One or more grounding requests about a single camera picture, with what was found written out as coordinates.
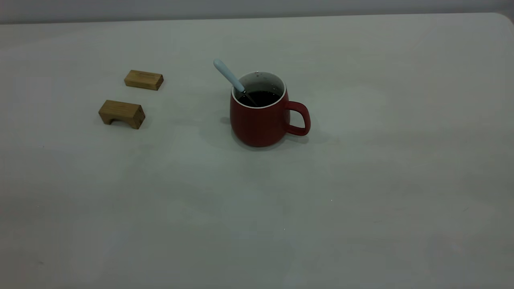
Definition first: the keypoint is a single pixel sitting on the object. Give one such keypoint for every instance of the arched wooden block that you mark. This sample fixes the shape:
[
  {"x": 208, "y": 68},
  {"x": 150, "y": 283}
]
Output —
[{"x": 120, "y": 111}]

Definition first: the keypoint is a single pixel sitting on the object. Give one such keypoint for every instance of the red ceramic mug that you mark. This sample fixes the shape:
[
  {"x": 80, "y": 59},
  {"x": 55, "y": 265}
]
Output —
[{"x": 257, "y": 126}]

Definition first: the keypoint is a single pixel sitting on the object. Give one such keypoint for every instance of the flat wooden block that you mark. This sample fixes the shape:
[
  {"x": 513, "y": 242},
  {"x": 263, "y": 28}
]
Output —
[{"x": 143, "y": 80}]

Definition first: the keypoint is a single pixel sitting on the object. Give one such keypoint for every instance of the dark coffee liquid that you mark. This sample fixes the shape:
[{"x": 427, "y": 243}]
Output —
[{"x": 265, "y": 98}]

